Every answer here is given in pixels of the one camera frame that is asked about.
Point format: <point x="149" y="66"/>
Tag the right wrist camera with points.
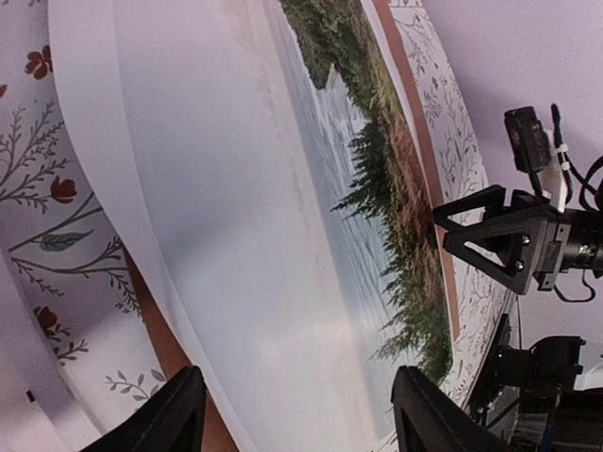
<point x="541" y="154"/>

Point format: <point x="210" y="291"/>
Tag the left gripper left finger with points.
<point x="171" y="420"/>

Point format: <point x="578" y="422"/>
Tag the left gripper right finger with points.
<point x="427" y="420"/>

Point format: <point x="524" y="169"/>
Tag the floral patterned table mat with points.
<point x="95" y="309"/>

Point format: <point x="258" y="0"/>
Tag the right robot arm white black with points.
<point x="585" y="240"/>

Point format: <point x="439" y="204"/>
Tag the landscape photo print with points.
<point x="180" y="117"/>

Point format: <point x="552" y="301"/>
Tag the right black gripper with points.
<point x="529" y="244"/>

